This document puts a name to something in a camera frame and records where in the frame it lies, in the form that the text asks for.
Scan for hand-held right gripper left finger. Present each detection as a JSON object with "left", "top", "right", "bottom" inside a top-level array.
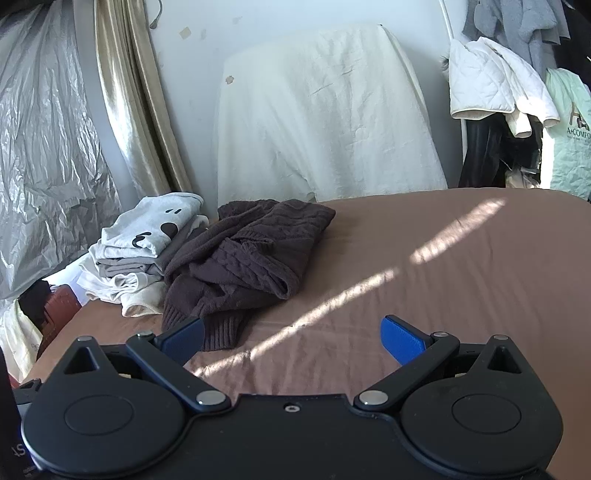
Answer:
[{"left": 62, "top": 318, "right": 232, "bottom": 413}]

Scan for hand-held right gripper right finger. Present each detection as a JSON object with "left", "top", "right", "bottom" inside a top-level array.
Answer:
[{"left": 353, "top": 315, "right": 527, "bottom": 413}]

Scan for dark cable-knit sweater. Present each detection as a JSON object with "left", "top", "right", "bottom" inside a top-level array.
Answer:
[{"left": 161, "top": 199, "right": 337, "bottom": 352}]

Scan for grey hanging clothes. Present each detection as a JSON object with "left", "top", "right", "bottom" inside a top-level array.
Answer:
[{"left": 462, "top": 0, "right": 573, "bottom": 79}]

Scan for cream fleece garment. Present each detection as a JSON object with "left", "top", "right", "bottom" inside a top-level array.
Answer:
[{"left": 121, "top": 277, "right": 169, "bottom": 318}]

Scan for grey folded garment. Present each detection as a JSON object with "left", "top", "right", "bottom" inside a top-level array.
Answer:
[{"left": 95, "top": 215, "right": 211, "bottom": 278}]

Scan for white folded garment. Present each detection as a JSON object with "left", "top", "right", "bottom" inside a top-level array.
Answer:
[{"left": 76, "top": 254, "right": 167, "bottom": 305}]

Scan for white plastic bag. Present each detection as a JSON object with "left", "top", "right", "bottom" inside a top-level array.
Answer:
[{"left": 0, "top": 300, "right": 47, "bottom": 384}]

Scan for brown leather bag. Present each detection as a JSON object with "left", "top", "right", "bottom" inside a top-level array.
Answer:
[{"left": 39, "top": 284, "right": 88, "bottom": 361}]

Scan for black hanging garment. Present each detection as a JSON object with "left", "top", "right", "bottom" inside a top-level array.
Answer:
[{"left": 459, "top": 113, "right": 546, "bottom": 188}]

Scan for silver plastic sheet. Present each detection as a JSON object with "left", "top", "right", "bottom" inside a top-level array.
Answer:
[{"left": 0, "top": 0, "right": 123, "bottom": 301}]

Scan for gold satin curtain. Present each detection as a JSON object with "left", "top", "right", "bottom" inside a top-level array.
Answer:
[{"left": 92, "top": 0, "right": 195, "bottom": 199}]

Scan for mint green bag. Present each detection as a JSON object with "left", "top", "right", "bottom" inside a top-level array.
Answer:
[{"left": 545, "top": 68, "right": 591, "bottom": 201}]

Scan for white quilted jacket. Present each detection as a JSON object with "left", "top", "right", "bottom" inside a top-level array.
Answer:
[{"left": 449, "top": 36, "right": 560, "bottom": 138}]

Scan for white rack pole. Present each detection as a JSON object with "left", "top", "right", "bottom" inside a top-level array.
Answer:
[{"left": 438, "top": 0, "right": 469, "bottom": 185}]

